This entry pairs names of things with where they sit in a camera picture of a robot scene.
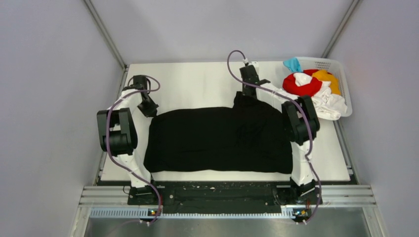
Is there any black t shirt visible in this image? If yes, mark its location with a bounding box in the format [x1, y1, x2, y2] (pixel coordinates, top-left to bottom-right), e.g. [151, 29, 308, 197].
[144, 92, 293, 174]

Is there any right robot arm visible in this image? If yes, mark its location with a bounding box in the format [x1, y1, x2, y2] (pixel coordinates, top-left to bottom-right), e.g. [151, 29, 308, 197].
[240, 63, 322, 205]

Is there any corner metal post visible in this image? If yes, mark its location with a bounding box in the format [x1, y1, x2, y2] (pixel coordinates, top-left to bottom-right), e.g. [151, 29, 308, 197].
[321, 0, 363, 58]
[82, 0, 127, 69]

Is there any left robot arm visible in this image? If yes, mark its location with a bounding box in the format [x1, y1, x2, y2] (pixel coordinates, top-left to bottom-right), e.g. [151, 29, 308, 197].
[96, 75, 162, 205]

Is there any light blue t shirt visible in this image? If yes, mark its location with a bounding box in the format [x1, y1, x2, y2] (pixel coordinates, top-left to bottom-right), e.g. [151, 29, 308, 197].
[283, 57, 303, 73]

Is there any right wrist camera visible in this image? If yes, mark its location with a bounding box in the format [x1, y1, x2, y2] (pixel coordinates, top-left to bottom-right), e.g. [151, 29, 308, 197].
[243, 58, 259, 68]

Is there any red t shirt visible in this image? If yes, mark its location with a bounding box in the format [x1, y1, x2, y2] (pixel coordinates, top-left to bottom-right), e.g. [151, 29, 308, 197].
[282, 69, 323, 96]

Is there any yellow t shirt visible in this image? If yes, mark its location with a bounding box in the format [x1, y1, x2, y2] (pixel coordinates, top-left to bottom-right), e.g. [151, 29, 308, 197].
[312, 70, 341, 95]

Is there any white plastic laundry basket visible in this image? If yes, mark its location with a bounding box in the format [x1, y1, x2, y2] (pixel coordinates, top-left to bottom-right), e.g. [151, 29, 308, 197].
[282, 57, 352, 120]

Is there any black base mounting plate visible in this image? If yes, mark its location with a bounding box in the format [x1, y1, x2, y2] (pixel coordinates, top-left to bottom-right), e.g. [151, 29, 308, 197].
[127, 181, 323, 214]

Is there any white t shirt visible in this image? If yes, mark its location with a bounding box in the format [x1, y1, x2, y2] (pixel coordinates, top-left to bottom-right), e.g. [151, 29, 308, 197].
[311, 81, 347, 120]

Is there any right corner metal post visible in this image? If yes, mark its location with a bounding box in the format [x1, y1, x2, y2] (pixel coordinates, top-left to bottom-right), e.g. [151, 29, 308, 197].
[321, 0, 363, 58]

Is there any aluminium frame rail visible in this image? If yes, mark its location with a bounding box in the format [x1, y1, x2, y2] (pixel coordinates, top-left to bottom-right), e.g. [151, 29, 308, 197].
[70, 185, 389, 237]

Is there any left corner metal post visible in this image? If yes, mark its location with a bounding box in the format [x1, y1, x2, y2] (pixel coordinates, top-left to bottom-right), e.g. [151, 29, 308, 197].
[82, 0, 127, 69]

